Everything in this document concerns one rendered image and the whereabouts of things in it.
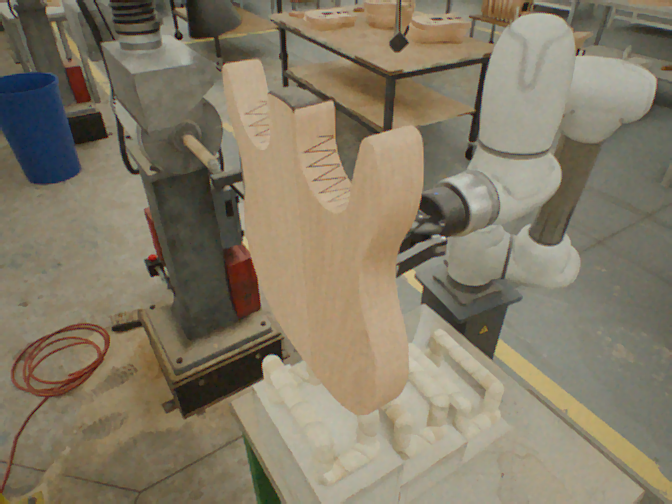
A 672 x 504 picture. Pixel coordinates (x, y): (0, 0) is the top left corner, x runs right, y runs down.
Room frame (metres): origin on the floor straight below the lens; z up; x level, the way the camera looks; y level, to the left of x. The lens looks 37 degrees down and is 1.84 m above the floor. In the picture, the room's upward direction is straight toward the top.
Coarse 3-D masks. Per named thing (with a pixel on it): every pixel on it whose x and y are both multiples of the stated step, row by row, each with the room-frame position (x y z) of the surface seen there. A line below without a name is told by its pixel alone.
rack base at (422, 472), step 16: (400, 400) 0.58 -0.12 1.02; (416, 400) 0.58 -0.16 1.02; (384, 416) 0.55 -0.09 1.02; (416, 416) 0.55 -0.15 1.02; (384, 432) 0.51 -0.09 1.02; (416, 432) 0.51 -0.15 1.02; (448, 432) 0.51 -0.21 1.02; (432, 448) 0.48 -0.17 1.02; (448, 448) 0.48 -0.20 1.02; (464, 448) 0.49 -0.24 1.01; (416, 464) 0.45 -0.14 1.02; (432, 464) 0.45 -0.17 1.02; (448, 464) 0.47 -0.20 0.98; (416, 480) 0.43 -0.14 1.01; (432, 480) 0.45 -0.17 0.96; (400, 496) 0.41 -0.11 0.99; (416, 496) 0.43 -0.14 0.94
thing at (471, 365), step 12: (432, 336) 0.74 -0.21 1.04; (444, 336) 0.73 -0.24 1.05; (444, 348) 0.71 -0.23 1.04; (456, 348) 0.69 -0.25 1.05; (456, 360) 0.68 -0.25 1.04; (468, 360) 0.66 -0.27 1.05; (468, 372) 0.64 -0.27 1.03; (480, 372) 0.63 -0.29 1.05; (480, 384) 0.62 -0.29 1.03; (492, 384) 0.60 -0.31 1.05
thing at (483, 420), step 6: (480, 414) 0.58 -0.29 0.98; (486, 414) 0.58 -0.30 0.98; (492, 414) 0.58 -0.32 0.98; (498, 414) 0.59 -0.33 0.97; (474, 420) 0.57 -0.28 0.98; (480, 420) 0.57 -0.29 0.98; (486, 420) 0.57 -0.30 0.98; (492, 420) 0.57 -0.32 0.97; (474, 426) 0.56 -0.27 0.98; (480, 426) 0.56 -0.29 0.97; (486, 426) 0.56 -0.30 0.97; (468, 432) 0.54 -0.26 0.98; (474, 432) 0.55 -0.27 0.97; (480, 432) 0.55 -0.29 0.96; (468, 438) 0.54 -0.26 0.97
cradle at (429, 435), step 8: (424, 432) 0.49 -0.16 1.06; (432, 432) 0.49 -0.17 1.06; (440, 432) 0.49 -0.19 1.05; (416, 440) 0.48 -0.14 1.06; (424, 440) 0.48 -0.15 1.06; (432, 440) 0.48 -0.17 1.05; (408, 448) 0.46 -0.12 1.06; (416, 448) 0.46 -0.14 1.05; (424, 448) 0.47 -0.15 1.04; (400, 456) 0.45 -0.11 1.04; (408, 456) 0.45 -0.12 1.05
